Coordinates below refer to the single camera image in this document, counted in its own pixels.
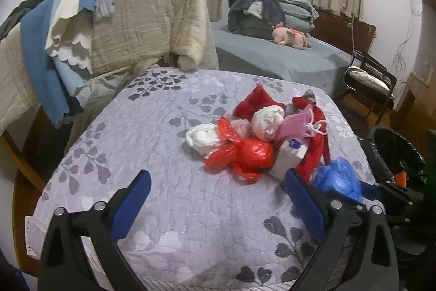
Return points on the silver chair cushion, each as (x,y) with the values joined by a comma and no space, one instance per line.
(368,80)

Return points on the grey bed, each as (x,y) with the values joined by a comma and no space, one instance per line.
(322,65)

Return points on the grey sock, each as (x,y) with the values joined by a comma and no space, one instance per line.
(297,104)

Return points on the blue white scalloped cloth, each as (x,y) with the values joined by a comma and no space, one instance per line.
(57,47)

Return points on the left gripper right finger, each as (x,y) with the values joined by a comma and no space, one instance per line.
(333,218)

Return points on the dark wooden headboard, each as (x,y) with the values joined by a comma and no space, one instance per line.
(343,32)

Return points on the white tissue wad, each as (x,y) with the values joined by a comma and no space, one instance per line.
(266,121)

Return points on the orange mesh net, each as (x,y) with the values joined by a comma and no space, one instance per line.
(401,179)

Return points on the grey floral quilt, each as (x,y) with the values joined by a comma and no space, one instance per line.
(196,230)

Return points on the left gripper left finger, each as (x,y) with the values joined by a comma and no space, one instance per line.
(64,264)

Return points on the wooden wardrobe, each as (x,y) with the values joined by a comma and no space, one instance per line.
(415,116)

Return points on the red plastic bag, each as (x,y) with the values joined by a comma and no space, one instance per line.
(246,157)

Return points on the white blue box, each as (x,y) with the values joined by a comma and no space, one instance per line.
(289,155)

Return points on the black cantilever chair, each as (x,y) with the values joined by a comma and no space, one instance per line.
(382,102)

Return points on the pink sock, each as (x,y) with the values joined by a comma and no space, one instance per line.
(242,127)

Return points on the white plastic wad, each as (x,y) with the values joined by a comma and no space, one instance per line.
(204,138)

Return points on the blue plastic bag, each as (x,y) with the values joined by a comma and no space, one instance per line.
(338,176)

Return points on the red sock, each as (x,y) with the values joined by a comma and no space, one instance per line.
(256,100)
(318,150)

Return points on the folded grey blanket stack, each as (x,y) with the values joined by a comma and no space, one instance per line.
(258,18)

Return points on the black lined trash bin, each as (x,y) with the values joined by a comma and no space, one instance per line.
(389,154)

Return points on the pink plush pig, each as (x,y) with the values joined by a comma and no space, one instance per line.
(289,37)

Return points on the beige quilt on rack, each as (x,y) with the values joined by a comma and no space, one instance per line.
(139,30)

